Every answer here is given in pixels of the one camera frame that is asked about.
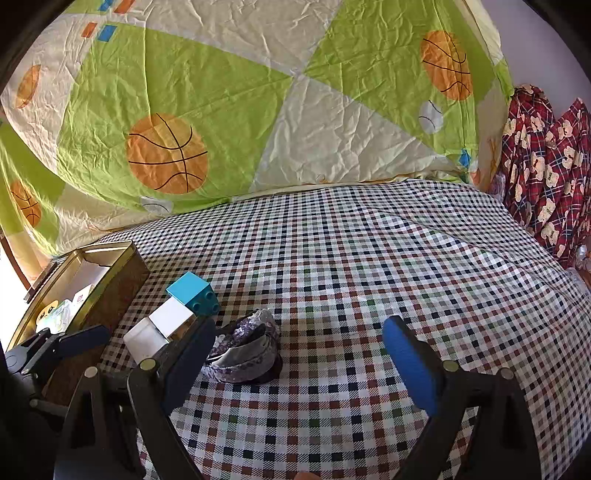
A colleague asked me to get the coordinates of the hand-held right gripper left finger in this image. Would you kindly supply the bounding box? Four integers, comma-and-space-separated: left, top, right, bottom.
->
53, 316, 218, 480

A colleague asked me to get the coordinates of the green label plastic case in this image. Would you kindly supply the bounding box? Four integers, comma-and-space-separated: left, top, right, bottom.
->
46, 302, 77, 334

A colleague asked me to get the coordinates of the checked bed sheet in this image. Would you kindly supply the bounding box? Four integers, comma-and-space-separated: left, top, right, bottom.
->
55, 179, 591, 480

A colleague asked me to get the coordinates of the white power adapter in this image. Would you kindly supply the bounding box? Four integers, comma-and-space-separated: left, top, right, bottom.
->
123, 318, 170, 366

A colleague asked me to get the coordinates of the basketball print quilt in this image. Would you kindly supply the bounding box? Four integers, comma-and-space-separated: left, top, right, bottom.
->
0, 0, 515, 282

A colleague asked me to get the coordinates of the small white carton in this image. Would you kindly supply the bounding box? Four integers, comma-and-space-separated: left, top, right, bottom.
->
69, 282, 96, 306

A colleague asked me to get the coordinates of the white box with blue print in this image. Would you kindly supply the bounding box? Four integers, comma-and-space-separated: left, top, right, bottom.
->
148, 298, 195, 343

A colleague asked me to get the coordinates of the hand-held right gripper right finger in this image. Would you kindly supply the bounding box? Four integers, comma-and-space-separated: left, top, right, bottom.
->
382, 315, 542, 480

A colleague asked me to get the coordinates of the gold and brown tin box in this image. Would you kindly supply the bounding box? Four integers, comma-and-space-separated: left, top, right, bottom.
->
7, 240, 151, 407

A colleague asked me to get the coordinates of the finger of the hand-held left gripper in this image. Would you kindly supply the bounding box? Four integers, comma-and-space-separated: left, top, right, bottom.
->
21, 324, 112, 376

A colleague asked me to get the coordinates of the red plaid bear cloth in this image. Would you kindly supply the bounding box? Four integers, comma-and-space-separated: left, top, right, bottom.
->
496, 84, 591, 271

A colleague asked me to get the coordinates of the blue toy brick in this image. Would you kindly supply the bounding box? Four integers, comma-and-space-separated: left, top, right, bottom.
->
166, 272, 221, 317

